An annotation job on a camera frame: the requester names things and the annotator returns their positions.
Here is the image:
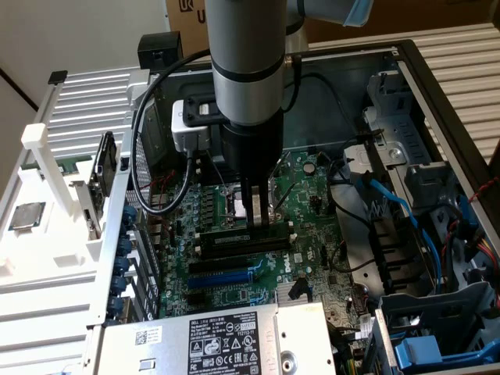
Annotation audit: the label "blue expansion slot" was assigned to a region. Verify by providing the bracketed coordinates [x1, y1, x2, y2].
[187, 271, 253, 291]

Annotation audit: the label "red black twisted wire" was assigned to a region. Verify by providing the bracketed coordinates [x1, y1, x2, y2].
[127, 173, 176, 193]
[467, 171, 500, 205]

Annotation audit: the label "printed cardboard box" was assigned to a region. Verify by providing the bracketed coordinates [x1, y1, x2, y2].
[166, 0, 212, 58]

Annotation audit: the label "white parts rack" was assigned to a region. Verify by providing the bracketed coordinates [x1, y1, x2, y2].
[0, 123, 107, 288]

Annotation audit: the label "long black expansion slot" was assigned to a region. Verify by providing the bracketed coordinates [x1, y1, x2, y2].
[188, 255, 249, 277]

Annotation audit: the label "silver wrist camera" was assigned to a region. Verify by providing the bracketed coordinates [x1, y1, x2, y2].
[170, 99, 214, 154]

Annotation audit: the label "plain brown cardboard box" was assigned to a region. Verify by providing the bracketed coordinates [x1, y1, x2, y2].
[304, 0, 500, 44]

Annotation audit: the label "black graphics card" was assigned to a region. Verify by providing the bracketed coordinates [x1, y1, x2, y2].
[80, 130, 120, 241]

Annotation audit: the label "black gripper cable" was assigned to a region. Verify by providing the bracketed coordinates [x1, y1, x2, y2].
[284, 54, 305, 115]

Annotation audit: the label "silver power supply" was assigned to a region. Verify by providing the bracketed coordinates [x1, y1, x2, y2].
[90, 301, 339, 375]

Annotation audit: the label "blue SATA wire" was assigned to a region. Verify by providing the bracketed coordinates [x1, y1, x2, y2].
[355, 170, 450, 295]
[455, 193, 480, 245]

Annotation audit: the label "red yellow power wires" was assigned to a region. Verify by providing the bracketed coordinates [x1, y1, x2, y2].
[463, 230, 500, 274]

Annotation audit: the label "open PC case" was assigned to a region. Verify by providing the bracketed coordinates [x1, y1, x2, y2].
[84, 38, 500, 375]

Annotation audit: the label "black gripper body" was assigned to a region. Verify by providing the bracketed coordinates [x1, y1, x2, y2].
[223, 111, 284, 183]

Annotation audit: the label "green Dell motherboard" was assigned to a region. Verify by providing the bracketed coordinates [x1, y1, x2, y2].
[150, 150, 376, 325]

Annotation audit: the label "black wire with plug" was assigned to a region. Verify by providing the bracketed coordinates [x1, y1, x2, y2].
[298, 72, 383, 138]

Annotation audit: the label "CPU socket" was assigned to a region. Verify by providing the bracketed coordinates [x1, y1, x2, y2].
[219, 183, 286, 230]

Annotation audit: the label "small silver heatsink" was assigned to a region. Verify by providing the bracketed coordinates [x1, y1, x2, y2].
[275, 279, 314, 305]

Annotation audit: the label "silver metal disk bay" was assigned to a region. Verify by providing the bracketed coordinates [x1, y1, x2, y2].
[361, 70, 437, 173]

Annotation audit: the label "black box-shaped device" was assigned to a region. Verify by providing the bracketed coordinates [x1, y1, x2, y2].
[137, 32, 185, 72]

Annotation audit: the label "silver CPU chip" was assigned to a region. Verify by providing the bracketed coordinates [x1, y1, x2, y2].
[8, 202, 47, 232]

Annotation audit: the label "thin black wire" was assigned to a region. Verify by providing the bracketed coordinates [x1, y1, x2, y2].
[329, 238, 379, 274]
[329, 186, 374, 232]

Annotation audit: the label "blue plastic bay handle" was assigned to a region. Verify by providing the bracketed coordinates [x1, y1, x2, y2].
[392, 334, 500, 371]

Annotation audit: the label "gray plastic bracket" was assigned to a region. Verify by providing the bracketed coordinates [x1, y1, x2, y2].
[402, 159, 457, 210]

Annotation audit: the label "black camera cable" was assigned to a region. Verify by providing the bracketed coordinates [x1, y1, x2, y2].
[130, 48, 214, 216]

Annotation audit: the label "black angled wire plug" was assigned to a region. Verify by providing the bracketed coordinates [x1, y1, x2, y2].
[289, 275, 310, 302]

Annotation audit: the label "gray plastic disk bay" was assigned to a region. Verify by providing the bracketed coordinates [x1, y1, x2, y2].
[377, 280, 500, 370]

